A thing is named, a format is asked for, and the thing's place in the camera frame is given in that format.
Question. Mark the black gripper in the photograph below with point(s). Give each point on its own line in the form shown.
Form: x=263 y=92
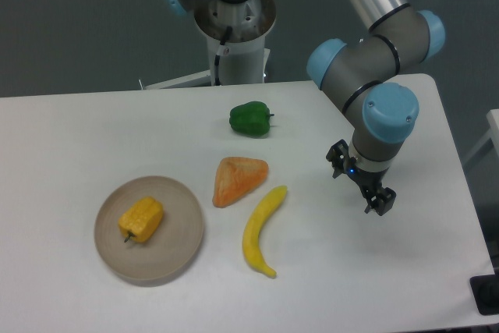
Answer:
x=367 y=178

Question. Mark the yellow toy pepper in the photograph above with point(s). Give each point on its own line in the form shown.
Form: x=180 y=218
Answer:
x=141 y=220

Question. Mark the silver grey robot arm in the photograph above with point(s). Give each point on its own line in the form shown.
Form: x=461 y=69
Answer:
x=356 y=78

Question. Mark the green toy pepper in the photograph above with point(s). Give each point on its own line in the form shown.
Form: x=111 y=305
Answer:
x=251 y=119

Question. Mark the beige round plate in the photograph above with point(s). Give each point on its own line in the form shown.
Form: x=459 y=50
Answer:
x=169 y=250

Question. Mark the yellow toy banana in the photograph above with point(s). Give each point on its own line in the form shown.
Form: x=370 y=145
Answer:
x=261 y=214

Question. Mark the orange toy sandwich triangle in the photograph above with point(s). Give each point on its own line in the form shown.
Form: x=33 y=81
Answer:
x=236 y=177

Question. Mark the white furniture at right edge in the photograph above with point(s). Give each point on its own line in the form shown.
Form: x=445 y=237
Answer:
x=487 y=143

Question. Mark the black device at table edge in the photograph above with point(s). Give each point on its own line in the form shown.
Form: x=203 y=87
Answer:
x=485 y=293

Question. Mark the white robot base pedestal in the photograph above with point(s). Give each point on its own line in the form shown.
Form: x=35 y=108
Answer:
x=235 y=37

